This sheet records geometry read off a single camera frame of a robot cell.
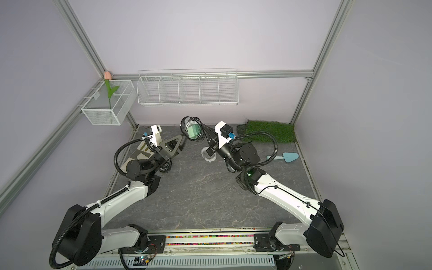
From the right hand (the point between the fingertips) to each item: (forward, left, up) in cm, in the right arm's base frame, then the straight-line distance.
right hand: (204, 126), depth 59 cm
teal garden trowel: (+15, -47, -44) cm, 66 cm away
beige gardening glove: (+20, +44, -44) cm, 65 cm away
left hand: (-3, +6, -3) cm, 7 cm away
